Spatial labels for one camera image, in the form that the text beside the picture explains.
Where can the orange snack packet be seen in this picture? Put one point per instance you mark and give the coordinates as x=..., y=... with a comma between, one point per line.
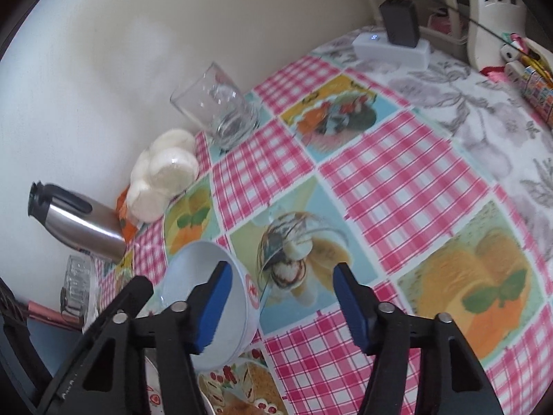
x=128, y=223

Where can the grey floral white cloth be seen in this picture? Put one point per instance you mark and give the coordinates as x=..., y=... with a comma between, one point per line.
x=487, y=119

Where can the large stainless steel basin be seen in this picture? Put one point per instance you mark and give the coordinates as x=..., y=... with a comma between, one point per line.
x=204, y=394

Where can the white power strip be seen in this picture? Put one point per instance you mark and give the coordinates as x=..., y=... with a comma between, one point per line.
x=376, y=46

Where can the bag of white buns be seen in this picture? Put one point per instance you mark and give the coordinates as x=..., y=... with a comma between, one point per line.
x=164, y=170

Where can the pink pipe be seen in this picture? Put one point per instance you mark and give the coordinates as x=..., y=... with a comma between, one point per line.
x=49, y=316

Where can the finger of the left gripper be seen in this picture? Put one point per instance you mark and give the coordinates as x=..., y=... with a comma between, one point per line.
x=115, y=319

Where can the pale blue floral bowl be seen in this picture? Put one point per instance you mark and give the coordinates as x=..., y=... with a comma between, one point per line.
x=223, y=298

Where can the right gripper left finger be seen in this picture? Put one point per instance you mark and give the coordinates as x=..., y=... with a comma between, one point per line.
x=109, y=376

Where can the pink checked picture tablecloth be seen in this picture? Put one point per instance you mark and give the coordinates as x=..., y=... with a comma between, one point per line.
x=344, y=169

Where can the stainless steel thermos jug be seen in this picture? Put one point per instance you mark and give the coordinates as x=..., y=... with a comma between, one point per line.
x=80, y=223

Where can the black power adapter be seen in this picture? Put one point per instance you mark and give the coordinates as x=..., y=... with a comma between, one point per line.
x=401, y=22

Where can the clear glass mug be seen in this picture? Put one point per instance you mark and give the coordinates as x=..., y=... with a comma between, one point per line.
x=215, y=104

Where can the strawberry pattern red-rimmed bowl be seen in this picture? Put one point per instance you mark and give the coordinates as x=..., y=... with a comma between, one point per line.
x=153, y=388

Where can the colourful small bottle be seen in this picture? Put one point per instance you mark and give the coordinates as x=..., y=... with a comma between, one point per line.
x=528, y=66

